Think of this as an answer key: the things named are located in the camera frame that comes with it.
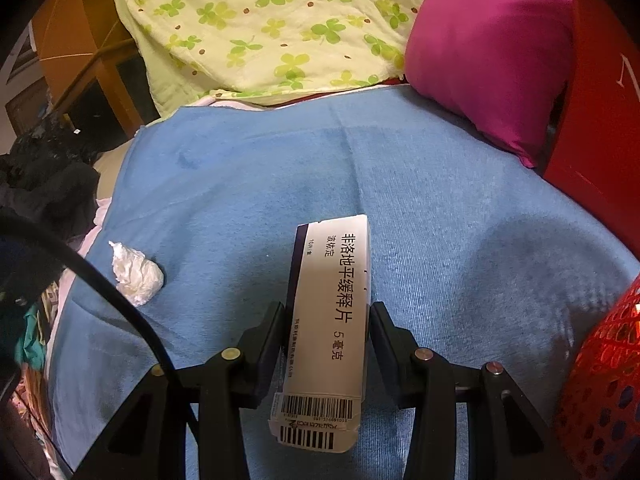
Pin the red plastic mesh basket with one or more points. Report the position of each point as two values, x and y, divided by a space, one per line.
605 385

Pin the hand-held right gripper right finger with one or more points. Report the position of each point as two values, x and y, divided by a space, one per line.
385 342

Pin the white medicine box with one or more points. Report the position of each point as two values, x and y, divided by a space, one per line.
325 335

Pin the pink pillow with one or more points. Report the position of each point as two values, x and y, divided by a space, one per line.
490 60

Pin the blue blanket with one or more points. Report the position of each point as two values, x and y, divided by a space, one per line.
250 185

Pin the pile of colourful clothes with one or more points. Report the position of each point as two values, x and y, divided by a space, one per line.
35 340

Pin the dark cloth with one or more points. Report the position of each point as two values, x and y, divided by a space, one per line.
50 180

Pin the green clover print quilt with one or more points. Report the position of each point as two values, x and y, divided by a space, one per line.
275 25

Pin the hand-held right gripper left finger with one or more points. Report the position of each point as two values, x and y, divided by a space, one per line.
267 342

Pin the orange wooden cabinet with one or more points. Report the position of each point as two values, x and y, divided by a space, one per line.
65 35

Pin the crumpled white tissue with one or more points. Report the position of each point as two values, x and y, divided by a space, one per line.
137 277

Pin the red paper bag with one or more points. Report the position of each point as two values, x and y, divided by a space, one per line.
600 135

